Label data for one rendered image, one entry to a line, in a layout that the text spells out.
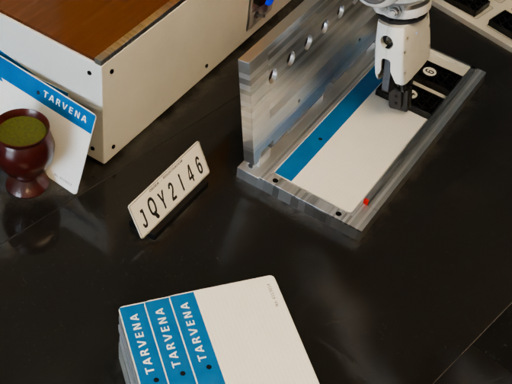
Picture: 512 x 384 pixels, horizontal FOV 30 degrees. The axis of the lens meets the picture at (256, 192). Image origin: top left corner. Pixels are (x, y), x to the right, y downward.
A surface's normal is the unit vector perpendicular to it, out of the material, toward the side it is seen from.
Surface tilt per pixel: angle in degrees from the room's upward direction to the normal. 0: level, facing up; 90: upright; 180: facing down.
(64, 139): 69
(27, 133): 0
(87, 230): 0
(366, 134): 0
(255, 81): 81
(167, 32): 90
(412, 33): 74
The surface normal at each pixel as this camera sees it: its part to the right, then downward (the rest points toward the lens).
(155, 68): 0.83, 0.45
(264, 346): 0.09, -0.68
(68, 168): -0.52, 0.26
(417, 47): 0.84, 0.29
